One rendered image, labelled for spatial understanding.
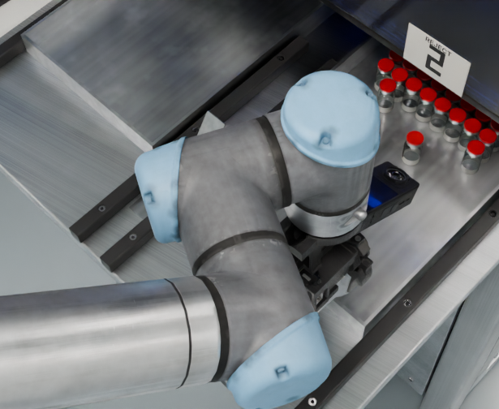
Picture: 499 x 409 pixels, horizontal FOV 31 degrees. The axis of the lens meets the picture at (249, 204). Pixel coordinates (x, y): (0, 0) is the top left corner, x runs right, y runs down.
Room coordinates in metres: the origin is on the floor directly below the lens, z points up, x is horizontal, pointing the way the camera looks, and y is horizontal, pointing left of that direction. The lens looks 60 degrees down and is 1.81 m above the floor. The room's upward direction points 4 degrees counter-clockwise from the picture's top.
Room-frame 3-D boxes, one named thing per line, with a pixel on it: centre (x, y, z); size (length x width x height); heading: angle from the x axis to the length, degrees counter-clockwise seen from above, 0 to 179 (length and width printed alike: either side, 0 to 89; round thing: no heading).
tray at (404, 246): (0.56, -0.15, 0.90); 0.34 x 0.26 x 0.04; 132
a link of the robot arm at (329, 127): (0.39, -0.07, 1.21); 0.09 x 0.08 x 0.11; 104
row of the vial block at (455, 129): (0.64, -0.24, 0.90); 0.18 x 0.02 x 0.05; 42
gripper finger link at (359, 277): (0.39, -0.10, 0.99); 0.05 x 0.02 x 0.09; 42
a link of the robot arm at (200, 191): (0.35, 0.02, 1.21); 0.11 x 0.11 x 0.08; 14
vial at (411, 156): (0.58, -0.20, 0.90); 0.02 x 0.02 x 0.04
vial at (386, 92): (0.66, -0.18, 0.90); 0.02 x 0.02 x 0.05
